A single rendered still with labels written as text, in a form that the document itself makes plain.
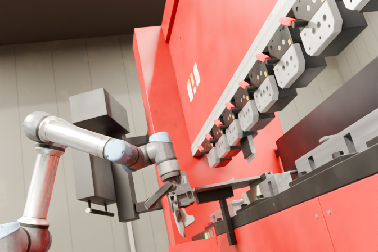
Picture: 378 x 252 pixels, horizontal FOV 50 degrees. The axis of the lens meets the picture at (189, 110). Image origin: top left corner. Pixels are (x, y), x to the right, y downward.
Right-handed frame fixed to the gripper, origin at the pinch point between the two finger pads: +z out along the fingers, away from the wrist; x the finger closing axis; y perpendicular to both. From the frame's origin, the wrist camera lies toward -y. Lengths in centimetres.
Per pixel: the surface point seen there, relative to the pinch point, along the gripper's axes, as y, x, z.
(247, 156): 37.4, 21.8, -22.8
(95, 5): 4, 234, -262
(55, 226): -89, 291, -58
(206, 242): 6.4, -4.9, 4.9
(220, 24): 41, 4, -76
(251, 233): 22.1, -1.3, 6.7
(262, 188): 34.8, 9.4, -7.5
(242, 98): 37, 2, -42
